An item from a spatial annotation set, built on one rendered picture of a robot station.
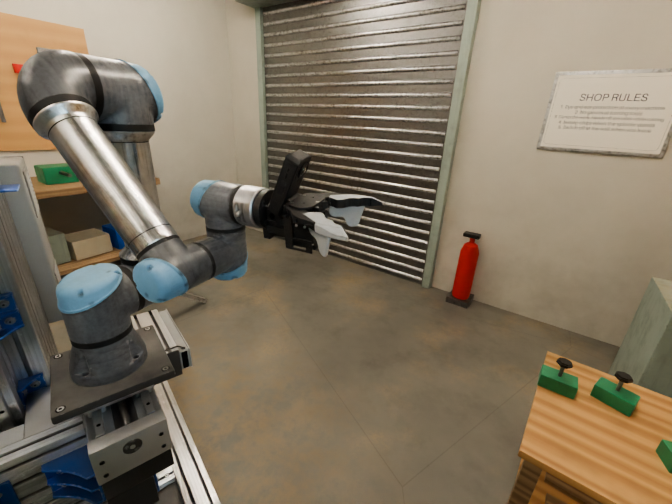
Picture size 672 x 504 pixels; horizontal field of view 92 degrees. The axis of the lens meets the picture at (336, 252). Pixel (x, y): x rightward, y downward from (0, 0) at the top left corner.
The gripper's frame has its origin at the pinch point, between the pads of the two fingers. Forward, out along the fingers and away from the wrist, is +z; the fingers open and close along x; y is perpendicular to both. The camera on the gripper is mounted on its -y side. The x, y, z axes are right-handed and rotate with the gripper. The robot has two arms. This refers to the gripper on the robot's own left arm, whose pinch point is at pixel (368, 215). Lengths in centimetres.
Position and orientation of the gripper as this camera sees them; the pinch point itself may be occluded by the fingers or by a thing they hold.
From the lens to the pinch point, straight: 51.4
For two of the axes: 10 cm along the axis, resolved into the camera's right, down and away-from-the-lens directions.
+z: 9.0, 2.0, -3.8
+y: 0.1, 8.7, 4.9
